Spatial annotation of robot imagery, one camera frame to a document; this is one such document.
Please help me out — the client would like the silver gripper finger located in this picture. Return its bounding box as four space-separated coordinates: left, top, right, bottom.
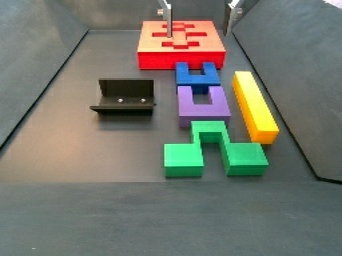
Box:
225 0 243 34
157 0 172 38

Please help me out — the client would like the purple U-shaped block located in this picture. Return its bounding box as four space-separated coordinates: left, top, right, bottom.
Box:
177 86 231 128

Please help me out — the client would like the red puzzle board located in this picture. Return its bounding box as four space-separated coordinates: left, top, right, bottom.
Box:
136 20 225 70

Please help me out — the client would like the blue U-shaped block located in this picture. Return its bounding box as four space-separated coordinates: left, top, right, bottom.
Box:
174 62 220 94

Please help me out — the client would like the yellow long bar block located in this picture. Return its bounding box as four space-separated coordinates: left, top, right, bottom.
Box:
232 71 279 144

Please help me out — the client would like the green zigzag block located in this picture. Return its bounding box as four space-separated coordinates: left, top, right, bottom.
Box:
164 121 268 178

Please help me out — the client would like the black angle bracket fixture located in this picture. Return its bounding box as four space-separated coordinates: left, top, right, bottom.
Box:
89 78 154 113

